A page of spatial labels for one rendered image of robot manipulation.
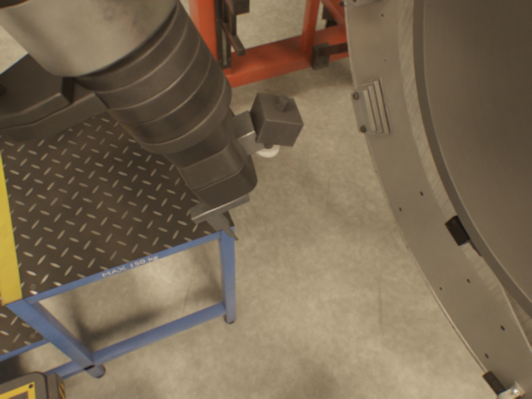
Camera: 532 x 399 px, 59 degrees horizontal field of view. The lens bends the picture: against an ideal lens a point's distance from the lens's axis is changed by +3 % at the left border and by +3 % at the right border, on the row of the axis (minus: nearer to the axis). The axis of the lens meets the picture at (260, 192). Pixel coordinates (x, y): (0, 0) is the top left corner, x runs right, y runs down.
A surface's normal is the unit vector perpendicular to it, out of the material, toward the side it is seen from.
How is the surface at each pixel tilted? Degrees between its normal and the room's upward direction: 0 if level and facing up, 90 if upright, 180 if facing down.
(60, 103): 83
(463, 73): 48
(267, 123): 83
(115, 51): 79
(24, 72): 24
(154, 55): 74
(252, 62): 0
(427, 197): 90
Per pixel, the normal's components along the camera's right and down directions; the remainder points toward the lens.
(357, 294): 0.04, -0.55
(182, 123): 0.37, 0.66
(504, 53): 0.32, 0.24
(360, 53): -0.92, 0.30
